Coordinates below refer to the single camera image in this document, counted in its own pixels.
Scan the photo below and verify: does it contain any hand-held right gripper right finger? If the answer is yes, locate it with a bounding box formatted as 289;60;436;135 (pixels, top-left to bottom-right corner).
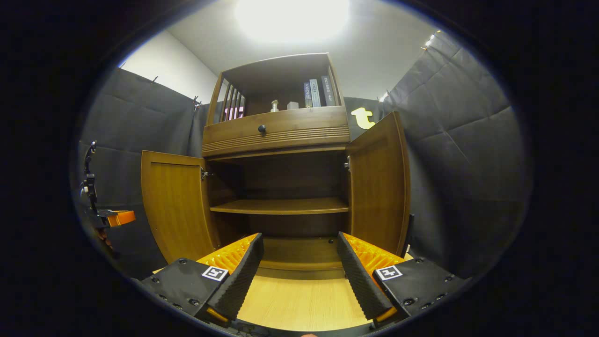
336;231;468;324

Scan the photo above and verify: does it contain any black backdrop cloth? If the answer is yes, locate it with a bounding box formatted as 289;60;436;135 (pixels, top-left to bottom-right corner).
75;30;532;279

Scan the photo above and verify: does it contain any grey book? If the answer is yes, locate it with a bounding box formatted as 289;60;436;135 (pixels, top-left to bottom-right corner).
309;79;323;108

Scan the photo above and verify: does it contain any wooden cabinet inner shelf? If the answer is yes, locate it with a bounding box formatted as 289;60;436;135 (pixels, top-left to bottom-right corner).
210;197;350;215

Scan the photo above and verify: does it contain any brown wooden shoe cabinet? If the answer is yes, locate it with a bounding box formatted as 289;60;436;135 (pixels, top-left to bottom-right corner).
140;52;415;281

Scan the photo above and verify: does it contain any black right door handle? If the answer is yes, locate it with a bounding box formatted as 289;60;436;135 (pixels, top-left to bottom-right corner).
403;214;415;256

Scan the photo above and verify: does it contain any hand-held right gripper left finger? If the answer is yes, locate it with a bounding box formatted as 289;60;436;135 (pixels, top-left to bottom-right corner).
140;233;265;327

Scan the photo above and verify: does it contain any wooden cabinet drawer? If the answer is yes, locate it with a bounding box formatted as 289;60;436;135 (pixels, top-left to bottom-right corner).
202;106;351;158

